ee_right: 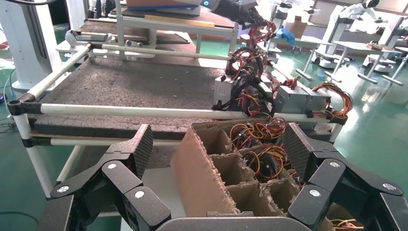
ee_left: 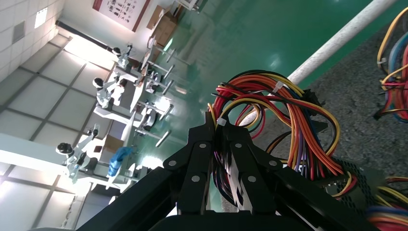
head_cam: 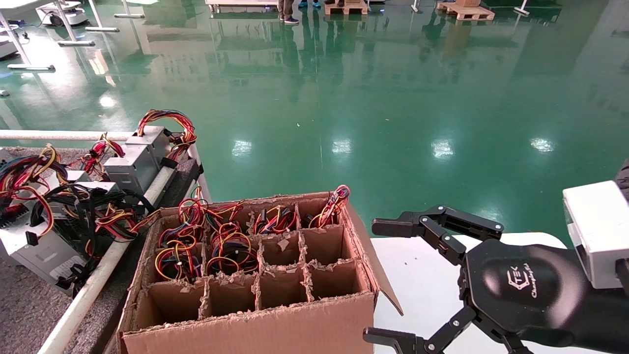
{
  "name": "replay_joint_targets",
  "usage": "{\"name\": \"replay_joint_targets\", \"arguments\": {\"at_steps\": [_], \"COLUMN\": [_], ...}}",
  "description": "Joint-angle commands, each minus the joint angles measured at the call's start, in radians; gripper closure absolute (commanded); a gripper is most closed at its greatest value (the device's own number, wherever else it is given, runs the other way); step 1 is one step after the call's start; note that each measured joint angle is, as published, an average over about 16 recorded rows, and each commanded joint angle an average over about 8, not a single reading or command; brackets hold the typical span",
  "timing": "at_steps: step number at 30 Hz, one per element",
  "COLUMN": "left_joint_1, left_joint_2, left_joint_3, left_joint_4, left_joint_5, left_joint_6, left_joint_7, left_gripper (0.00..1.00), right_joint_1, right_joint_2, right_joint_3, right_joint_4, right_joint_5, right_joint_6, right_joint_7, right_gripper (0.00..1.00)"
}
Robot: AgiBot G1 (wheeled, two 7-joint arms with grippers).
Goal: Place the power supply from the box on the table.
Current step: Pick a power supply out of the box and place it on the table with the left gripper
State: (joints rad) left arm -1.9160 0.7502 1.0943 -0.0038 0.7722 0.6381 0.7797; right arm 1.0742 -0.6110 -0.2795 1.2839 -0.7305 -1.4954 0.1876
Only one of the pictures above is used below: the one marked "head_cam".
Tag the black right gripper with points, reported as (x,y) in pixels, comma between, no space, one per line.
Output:
(521,285)

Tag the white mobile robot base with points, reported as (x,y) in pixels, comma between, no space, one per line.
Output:
(64,14)

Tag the brown cardboard box with dividers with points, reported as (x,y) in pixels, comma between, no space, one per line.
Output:
(295,329)

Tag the small cardboard box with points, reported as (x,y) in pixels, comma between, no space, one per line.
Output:
(468,3)

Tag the black foam pad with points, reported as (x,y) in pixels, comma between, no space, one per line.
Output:
(184,179)

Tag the white metal stand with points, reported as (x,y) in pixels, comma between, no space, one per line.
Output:
(32,68)
(76,43)
(130,15)
(415,6)
(103,29)
(522,10)

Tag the wooden pallet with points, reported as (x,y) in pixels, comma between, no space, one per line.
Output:
(346,7)
(464,12)

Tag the person in blue shoes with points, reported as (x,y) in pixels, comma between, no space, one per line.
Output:
(309,4)

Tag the person in dark shoes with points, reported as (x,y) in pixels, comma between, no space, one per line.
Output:
(287,10)

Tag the low white platform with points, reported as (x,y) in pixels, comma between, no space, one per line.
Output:
(243,5)

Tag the white machine base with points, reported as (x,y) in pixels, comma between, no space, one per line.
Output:
(7,49)

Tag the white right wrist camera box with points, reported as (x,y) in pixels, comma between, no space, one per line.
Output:
(599,231)

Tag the short white frame pipe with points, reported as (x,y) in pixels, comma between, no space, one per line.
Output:
(201,172)

